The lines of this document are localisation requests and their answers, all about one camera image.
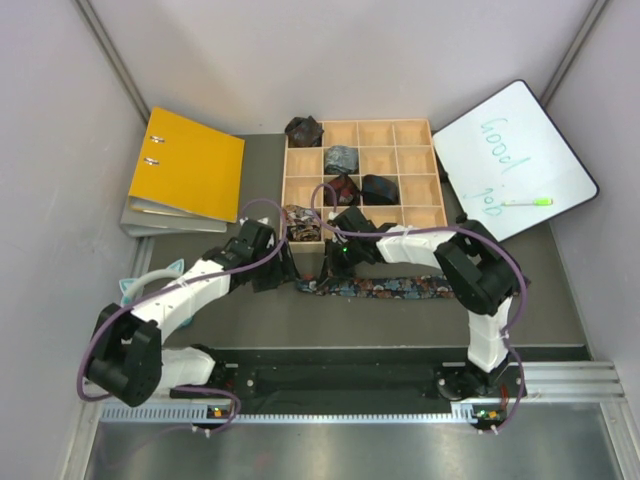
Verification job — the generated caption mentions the red black rolled tie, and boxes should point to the red black rolled tie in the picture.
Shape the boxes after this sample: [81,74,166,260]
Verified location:
[323,174,361,206]

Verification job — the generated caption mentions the navy floral long tie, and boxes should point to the navy floral long tie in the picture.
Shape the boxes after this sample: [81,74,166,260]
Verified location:
[295,275,471,300]

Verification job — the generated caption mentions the teal cat-ear headphones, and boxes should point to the teal cat-ear headphones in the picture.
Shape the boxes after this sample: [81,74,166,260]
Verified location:
[117,258,196,331]

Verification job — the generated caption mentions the wooden grid organizer box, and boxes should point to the wooden grid organizer box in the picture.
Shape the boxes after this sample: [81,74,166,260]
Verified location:
[281,118,447,228]

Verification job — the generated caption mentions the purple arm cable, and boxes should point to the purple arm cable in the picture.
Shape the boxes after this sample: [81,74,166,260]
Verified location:
[75,198,291,435]
[310,183,531,435]

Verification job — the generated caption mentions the dark maroon rolled tie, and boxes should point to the dark maroon rolled tie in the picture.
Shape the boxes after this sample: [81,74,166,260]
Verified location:
[284,116,324,148]

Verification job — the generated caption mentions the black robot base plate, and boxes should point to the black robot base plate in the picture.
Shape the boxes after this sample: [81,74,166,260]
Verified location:
[168,363,531,406]

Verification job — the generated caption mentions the dark blue rolled tie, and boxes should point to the dark blue rolled tie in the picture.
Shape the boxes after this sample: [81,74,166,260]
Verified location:
[361,174,400,205]

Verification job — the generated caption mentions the yellow ring binder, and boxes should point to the yellow ring binder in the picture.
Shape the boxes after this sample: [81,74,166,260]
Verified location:
[128,107,245,223]

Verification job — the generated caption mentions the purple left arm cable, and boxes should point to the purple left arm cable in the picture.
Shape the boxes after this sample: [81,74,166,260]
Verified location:
[75,198,291,435]

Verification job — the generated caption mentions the grey patterned rolled tie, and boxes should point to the grey patterned rolled tie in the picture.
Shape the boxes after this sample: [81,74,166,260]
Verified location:
[324,145,359,175]

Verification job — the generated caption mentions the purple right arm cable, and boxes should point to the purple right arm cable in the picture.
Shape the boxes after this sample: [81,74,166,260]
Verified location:
[310,183,531,435]

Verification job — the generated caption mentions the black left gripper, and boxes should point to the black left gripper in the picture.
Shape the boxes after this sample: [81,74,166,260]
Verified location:
[251,238,301,292]

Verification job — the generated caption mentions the grey slotted cable duct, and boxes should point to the grey slotted cable duct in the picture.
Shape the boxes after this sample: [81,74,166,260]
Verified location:
[99,397,509,426]

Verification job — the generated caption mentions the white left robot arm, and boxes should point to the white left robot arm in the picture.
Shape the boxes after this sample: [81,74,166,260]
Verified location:
[76,219,297,407]

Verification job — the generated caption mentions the small whiteboard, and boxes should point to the small whiteboard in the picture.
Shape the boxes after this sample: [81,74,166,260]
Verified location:
[433,80,599,241]

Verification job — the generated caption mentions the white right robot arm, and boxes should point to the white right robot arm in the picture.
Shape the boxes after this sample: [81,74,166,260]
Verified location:
[321,207,526,396]

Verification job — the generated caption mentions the green marker pen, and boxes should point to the green marker pen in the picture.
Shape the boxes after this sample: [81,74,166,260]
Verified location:
[502,198,554,207]

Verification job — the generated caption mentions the orange floral rolled tie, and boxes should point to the orange floral rolled tie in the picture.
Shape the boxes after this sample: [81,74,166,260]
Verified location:
[284,204,321,242]

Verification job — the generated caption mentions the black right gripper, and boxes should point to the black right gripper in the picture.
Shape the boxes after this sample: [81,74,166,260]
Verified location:
[318,238,365,289]

